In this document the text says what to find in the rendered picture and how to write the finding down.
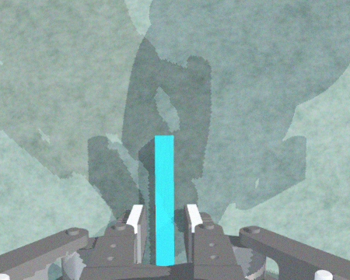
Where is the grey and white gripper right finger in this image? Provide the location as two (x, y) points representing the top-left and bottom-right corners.
(184, 205), (350, 280)

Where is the turquoise rod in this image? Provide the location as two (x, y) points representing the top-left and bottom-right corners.
(155, 135), (174, 266)

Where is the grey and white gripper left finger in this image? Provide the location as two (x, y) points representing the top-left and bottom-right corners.
(0, 205), (147, 280)

